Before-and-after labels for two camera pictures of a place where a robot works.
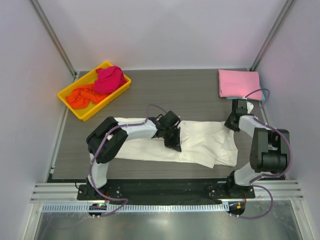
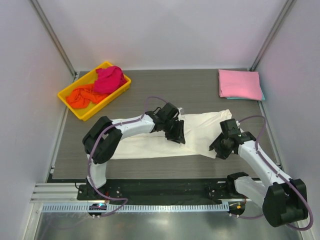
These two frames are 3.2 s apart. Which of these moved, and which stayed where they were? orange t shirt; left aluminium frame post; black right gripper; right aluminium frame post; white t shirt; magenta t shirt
Moved: white t shirt; black right gripper
Stayed: orange t shirt; left aluminium frame post; right aluminium frame post; magenta t shirt
